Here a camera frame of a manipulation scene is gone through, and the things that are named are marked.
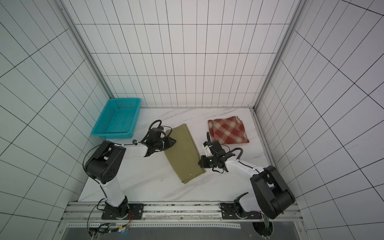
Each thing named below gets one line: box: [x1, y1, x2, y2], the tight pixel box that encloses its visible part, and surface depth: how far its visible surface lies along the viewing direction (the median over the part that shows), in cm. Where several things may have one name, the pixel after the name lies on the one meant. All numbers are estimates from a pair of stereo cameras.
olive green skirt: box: [164, 123, 206, 184], surface depth 92 cm
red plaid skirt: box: [207, 116, 250, 145], surface depth 105 cm
